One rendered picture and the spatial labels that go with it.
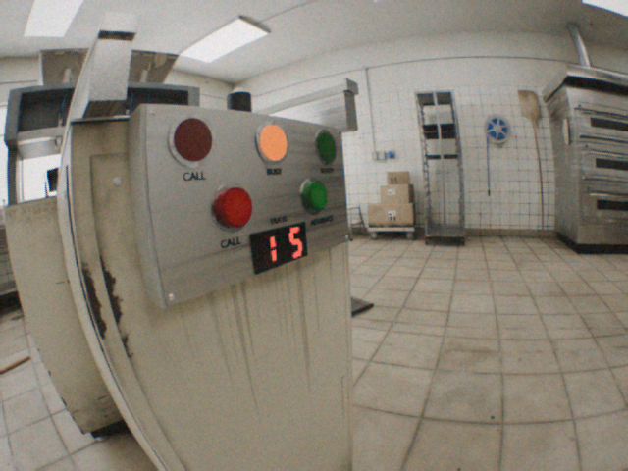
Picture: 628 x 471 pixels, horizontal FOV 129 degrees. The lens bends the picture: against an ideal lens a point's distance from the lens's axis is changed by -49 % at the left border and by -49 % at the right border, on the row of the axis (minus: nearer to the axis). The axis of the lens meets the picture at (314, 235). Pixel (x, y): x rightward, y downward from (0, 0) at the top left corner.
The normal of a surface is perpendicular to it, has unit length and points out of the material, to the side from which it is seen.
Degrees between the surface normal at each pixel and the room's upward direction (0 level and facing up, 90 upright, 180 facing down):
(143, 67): 115
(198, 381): 90
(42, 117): 90
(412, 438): 0
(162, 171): 90
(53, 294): 90
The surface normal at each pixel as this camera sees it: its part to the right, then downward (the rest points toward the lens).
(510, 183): -0.48, 0.19
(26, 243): 0.79, 0.04
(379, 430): -0.07, -0.98
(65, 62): 0.75, 0.46
